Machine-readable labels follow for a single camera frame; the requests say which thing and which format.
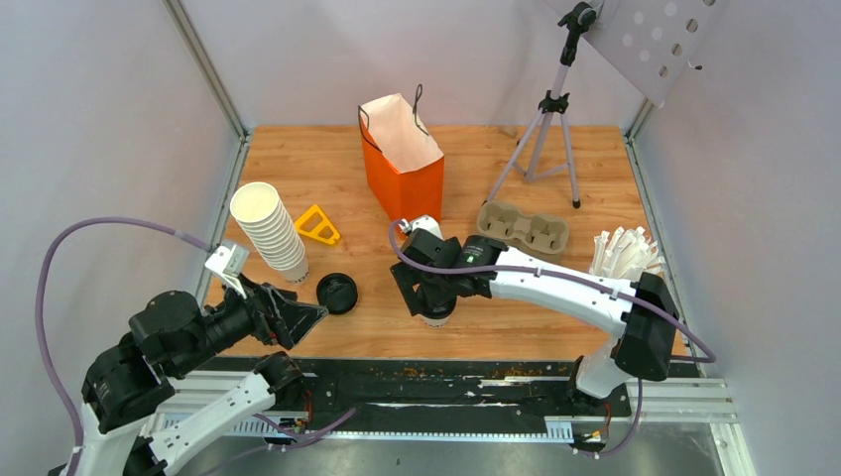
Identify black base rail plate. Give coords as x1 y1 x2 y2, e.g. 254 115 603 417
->
190 355 701 438

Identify stack of white paper cups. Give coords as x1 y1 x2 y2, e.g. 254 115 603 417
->
229 181 309 284

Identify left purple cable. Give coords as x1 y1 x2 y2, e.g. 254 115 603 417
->
35 217 215 476

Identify pink holder with white straws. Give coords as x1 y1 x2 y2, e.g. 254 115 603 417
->
588 226 665 281

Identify brown cardboard cup carrier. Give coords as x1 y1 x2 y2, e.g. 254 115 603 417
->
476 201 570 261

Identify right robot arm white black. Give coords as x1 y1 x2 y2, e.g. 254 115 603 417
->
389 220 678 415

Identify white paper coffee cup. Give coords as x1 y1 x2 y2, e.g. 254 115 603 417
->
420 308 452 327

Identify orange paper bag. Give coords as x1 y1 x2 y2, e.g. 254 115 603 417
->
357 84 445 220

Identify silver camera tripod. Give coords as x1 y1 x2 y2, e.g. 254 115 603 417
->
484 1 604 210

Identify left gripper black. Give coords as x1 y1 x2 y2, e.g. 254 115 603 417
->
174 268 331 374

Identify yellow triangular plastic piece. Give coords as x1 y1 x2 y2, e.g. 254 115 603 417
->
294 204 341 246

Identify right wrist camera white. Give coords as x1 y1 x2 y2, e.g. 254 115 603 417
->
400 215 443 240

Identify perforated grey metal panel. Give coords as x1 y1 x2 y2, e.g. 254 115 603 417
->
547 0 728 108

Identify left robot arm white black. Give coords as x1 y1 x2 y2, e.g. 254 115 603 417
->
50 281 328 475

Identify black coffee cup lid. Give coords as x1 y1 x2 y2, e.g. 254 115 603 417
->
315 273 359 315

